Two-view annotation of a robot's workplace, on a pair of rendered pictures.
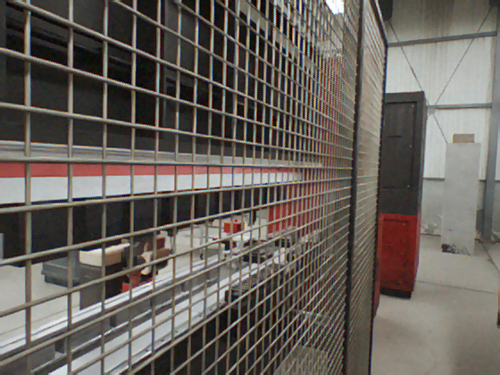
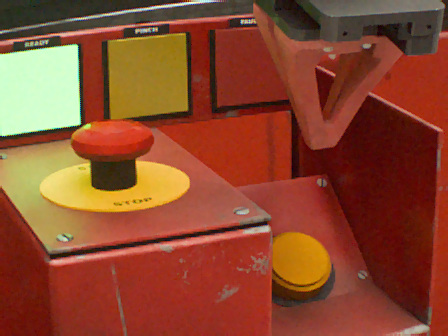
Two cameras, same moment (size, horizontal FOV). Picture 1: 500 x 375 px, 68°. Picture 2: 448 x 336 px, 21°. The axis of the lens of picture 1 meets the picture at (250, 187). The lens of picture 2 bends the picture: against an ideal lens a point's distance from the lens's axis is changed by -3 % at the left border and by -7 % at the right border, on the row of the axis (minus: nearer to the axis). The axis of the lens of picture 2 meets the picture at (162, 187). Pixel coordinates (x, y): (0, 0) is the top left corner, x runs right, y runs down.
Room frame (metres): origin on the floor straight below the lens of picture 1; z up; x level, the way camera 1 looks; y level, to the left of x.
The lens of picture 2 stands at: (2.47, 0.86, 0.98)
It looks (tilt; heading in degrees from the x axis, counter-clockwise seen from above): 19 degrees down; 214
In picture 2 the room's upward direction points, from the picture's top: 2 degrees counter-clockwise
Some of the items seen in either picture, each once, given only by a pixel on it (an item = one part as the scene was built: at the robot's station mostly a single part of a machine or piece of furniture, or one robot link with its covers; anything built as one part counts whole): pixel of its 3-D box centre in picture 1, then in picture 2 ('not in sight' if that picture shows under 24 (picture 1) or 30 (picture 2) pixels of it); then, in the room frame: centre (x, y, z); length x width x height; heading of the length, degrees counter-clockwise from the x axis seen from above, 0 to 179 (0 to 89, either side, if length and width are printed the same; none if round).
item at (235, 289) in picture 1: (259, 279); not in sight; (1.37, -0.04, 1.02); 0.44 x 0.06 x 0.04; 155
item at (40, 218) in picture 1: (36, 229); not in sight; (0.99, 0.58, 1.26); 0.15 x 0.09 x 0.17; 155
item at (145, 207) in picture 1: (138, 213); not in sight; (1.36, 0.41, 1.26); 0.15 x 0.09 x 0.17; 155
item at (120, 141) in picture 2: not in sight; (113, 162); (2.00, 0.52, 0.79); 0.04 x 0.04 x 0.04
